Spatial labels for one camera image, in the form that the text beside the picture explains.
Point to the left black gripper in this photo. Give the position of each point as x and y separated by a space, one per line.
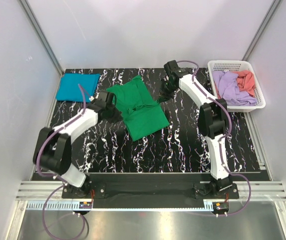
117 117

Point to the corner frame post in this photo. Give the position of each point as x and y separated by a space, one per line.
40 34
261 29

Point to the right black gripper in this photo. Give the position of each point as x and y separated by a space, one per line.
163 96

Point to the left corner frame post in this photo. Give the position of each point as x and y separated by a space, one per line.
40 34

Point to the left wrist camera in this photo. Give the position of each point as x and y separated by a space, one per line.
104 99

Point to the right corner frame post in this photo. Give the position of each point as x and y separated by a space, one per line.
261 29

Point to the purple t-shirt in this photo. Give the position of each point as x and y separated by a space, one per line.
229 87

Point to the green t-shirt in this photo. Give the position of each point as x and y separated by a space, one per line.
141 114

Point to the coral t-shirt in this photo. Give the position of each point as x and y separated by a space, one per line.
246 82

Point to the aluminium frame rail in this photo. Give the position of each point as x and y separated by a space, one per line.
42 214

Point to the folded blue t-shirt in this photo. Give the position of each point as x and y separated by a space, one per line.
74 86

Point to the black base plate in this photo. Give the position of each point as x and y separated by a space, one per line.
146 191

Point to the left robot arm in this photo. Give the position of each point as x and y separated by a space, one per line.
53 152

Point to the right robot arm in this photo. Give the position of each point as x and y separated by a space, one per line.
213 123

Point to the white plastic basket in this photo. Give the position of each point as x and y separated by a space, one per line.
236 82

